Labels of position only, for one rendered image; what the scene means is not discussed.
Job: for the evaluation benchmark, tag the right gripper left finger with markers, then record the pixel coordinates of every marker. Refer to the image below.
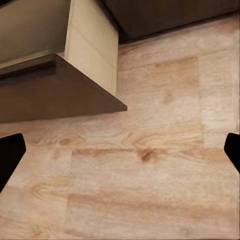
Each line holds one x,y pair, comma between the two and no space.
12,149

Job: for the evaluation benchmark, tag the cabinet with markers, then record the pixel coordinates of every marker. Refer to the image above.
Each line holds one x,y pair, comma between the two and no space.
58,58

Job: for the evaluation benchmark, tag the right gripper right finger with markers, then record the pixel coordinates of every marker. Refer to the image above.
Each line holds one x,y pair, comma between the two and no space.
232,149

